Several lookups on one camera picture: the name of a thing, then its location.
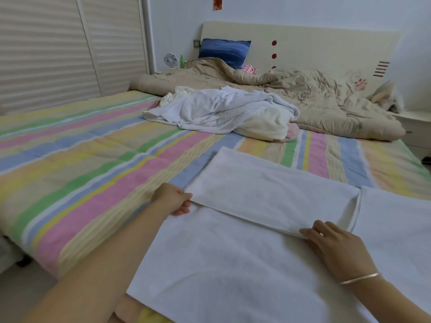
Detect person's right hand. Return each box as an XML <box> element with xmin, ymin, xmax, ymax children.
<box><xmin>299</xmin><ymin>220</ymin><xmax>379</xmax><ymax>284</ymax></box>

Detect person's left hand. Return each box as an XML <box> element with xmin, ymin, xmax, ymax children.
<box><xmin>150</xmin><ymin>183</ymin><xmax>194</xmax><ymax>217</ymax></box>

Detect white towel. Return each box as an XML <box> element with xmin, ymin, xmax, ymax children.
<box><xmin>127</xmin><ymin>146</ymin><xmax>431</xmax><ymax>323</ymax></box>
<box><xmin>143</xmin><ymin>85</ymin><xmax>300</xmax><ymax>135</ymax></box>

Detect cream fleece blanket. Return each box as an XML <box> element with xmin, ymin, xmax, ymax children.
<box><xmin>158</xmin><ymin>87</ymin><xmax>295</xmax><ymax>143</ymax></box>

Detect pink fleece blanket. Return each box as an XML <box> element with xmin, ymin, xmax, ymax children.
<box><xmin>283</xmin><ymin>122</ymin><xmax>301</xmax><ymax>143</ymax></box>

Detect person's left forearm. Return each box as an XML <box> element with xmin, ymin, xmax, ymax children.
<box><xmin>23</xmin><ymin>205</ymin><xmax>172</xmax><ymax>323</ymax></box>

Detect striped pastel bed sheet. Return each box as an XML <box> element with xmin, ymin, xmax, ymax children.
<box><xmin>0</xmin><ymin>91</ymin><xmax>431</xmax><ymax>280</ymax></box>

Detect white nightstand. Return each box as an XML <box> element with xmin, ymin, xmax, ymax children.
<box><xmin>394</xmin><ymin>109</ymin><xmax>431</xmax><ymax>161</ymax></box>

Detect beige quilt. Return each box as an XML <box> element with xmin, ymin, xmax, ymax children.
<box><xmin>129</xmin><ymin>57</ymin><xmax>407</xmax><ymax>142</ymax></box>

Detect blue pillow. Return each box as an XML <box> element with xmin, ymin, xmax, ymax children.
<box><xmin>198</xmin><ymin>38</ymin><xmax>252</xmax><ymax>70</ymax></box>

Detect cream plush toy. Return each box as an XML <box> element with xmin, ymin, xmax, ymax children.
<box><xmin>369</xmin><ymin>80</ymin><xmax>405</xmax><ymax>113</ymax></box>

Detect white headboard with red dots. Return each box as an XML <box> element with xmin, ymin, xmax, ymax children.
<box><xmin>198</xmin><ymin>22</ymin><xmax>404</xmax><ymax>92</ymax></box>

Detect silver bracelet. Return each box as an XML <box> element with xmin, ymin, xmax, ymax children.
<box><xmin>339</xmin><ymin>271</ymin><xmax>381</xmax><ymax>287</ymax></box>

